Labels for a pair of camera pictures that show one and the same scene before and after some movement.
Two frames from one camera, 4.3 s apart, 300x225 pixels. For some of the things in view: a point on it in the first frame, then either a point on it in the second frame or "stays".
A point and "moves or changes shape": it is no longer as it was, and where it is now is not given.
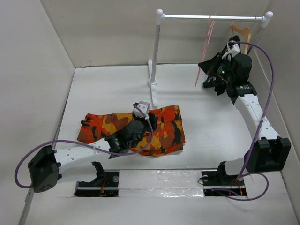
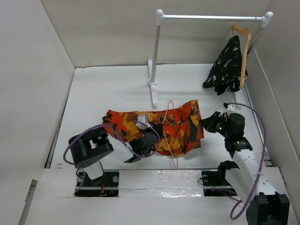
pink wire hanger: [212, 18] to [165, 137]
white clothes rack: [160, 16] stays
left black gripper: [152, 119] to [158, 127]
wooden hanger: [234, 26] stays
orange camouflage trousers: [168, 138] moves or changes shape
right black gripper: [209, 66] to [208, 123]
